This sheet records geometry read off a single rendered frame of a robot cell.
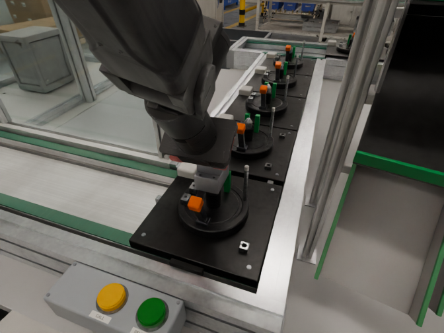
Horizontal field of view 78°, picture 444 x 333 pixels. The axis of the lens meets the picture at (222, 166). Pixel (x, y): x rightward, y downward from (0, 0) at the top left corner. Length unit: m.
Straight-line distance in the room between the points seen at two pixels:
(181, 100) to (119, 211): 0.50
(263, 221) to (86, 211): 0.40
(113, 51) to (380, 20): 0.30
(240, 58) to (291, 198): 1.15
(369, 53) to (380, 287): 0.32
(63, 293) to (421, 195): 0.56
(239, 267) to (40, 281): 0.41
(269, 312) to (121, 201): 0.41
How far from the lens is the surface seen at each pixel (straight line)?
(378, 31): 0.40
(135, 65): 0.18
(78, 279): 0.54
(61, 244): 0.61
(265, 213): 0.56
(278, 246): 0.53
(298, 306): 0.59
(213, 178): 0.46
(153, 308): 0.46
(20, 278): 0.72
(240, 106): 0.96
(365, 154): 0.33
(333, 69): 1.60
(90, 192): 0.75
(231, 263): 0.49
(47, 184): 0.83
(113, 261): 0.54
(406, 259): 0.48
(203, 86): 0.23
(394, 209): 0.48
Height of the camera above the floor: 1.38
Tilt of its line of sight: 38 degrees down
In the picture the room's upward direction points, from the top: straight up
